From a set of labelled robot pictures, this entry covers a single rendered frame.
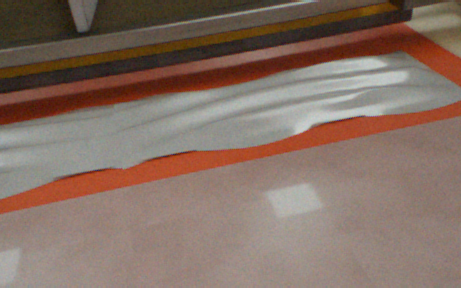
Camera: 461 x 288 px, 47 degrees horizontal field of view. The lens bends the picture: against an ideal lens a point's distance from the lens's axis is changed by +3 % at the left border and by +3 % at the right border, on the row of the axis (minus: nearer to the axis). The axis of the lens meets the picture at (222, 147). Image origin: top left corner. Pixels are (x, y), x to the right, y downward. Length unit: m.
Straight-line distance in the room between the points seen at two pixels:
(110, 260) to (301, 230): 0.07
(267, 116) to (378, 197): 0.07
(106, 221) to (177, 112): 0.08
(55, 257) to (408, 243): 0.13
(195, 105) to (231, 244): 0.11
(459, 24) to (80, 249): 0.29
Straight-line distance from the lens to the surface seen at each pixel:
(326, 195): 0.22
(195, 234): 0.20
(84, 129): 0.28
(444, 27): 0.39
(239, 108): 0.27
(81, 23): 0.30
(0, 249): 0.22
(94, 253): 0.20
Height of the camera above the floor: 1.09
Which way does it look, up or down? 32 degrees down
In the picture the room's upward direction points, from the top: 7 degrees counter-clockwise
